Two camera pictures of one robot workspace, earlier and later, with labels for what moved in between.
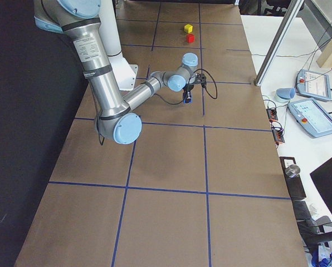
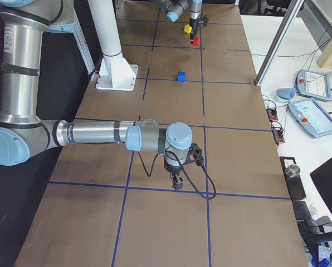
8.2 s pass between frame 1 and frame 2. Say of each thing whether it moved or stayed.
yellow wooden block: stayed
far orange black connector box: stayed
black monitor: stayed
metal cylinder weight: stayed
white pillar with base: stayed
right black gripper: moved
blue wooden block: moved
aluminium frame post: stayed
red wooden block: moved
